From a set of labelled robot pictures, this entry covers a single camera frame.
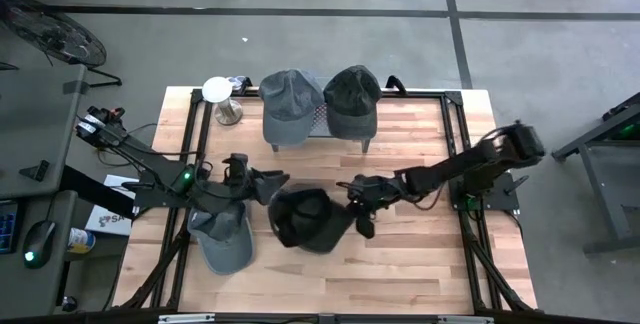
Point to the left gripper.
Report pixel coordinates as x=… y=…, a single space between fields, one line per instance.
x=240 y=186

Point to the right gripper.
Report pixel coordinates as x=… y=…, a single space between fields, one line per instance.
x=382 y=191

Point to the black baseball cap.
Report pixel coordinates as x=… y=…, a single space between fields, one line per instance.
x=305 y=219

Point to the light grey baseball cap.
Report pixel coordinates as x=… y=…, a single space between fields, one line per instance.
x=225 y=249

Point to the blue-grey baseball cap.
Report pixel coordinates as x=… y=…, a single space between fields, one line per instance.
x=290 y=109

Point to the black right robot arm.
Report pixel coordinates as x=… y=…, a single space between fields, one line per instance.
x=475 y=159

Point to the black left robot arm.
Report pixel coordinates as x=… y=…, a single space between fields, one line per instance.
x=160 y=166

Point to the grey perforated metal rack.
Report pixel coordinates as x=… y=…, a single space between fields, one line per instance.
x=320 y=121

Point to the small shiny round object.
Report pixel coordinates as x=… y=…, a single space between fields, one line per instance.
x=240 y=84

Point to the white mushroom-shaped stand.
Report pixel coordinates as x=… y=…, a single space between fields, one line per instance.
x=217 y=89

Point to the black arched object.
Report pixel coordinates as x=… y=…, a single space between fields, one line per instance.
x=396 y=84

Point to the white printed box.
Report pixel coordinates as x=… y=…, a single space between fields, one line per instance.
x=107 y=219

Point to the white drink can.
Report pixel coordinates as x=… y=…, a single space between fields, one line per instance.
x=81 y=240

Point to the small black round object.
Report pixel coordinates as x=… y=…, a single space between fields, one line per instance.
x=70 y=304

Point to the black wedge stand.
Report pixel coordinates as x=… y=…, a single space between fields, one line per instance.
x=35 y=170

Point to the black computer mouse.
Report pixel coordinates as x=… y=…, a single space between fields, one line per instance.
x=39 y=244

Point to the grey desk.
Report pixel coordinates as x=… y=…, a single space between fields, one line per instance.
x=30 y=284
x=40 y=124

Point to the black floor fan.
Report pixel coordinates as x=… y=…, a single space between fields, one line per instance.
x=55 y=34

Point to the black keyboard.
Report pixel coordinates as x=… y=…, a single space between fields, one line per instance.
x=7 y=226

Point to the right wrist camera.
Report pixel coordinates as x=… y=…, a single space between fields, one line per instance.
x=347 y=189

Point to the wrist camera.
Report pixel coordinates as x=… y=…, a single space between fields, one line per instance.
x=347 y=189
x=236 y=161

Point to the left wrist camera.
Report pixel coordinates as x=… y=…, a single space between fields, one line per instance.
x=236 y=161

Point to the black aluminium table frame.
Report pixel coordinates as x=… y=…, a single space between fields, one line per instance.
x=452 y=129

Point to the silver aluminium bracket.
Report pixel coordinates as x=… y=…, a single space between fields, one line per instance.
x=185 y=318

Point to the grey metal table frame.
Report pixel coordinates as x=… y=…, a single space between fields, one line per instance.
x=600 y=164

